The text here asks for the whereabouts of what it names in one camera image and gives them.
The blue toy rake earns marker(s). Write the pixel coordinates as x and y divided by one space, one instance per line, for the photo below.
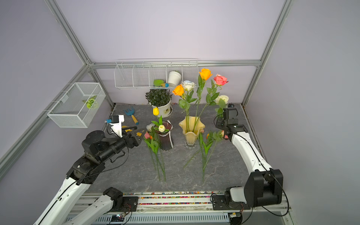
130 112

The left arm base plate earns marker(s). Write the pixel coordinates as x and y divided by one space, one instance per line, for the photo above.
125 204

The yellow toy shovel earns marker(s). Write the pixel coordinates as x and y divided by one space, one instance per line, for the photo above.
135 130

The pink rose lying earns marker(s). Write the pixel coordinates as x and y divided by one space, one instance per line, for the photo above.
207 145

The aluminium rail frame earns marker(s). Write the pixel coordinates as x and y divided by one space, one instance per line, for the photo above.
180 208

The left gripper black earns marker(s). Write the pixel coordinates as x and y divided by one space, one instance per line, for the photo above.
131 143

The white wire side basket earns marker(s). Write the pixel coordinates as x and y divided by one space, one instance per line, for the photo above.
78 106

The dark red glass vase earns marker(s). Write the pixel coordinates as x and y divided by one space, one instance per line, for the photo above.
165 138

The cream tulip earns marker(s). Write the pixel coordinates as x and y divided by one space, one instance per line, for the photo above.
161 129

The orange rose tall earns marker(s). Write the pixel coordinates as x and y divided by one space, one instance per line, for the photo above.
205 73

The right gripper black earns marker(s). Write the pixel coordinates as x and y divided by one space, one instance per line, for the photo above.
223 117

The pink rose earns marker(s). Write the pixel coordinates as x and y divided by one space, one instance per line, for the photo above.
219 82
207 145

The pink tulip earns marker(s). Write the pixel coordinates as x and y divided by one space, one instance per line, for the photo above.
153 143

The white empty flower pot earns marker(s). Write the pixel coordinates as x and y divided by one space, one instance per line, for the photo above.
174 78

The yellow wavy glass vase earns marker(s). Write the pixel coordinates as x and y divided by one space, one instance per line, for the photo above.
192 127

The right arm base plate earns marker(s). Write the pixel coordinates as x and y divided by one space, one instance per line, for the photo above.
221 203

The yellow tulip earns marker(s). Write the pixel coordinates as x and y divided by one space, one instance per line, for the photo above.
156 112

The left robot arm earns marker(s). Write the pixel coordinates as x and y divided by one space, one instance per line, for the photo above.
79 178

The potted green plant white pot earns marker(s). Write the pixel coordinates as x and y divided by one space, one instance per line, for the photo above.
160 98

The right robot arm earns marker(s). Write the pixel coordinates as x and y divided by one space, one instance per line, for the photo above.
264 184

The green toy trowel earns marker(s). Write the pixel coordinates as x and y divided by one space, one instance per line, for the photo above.
160 83

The white wire wall shelf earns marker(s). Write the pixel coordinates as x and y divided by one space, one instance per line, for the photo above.
140 73

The white rose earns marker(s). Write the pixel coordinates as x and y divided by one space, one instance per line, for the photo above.
189 86

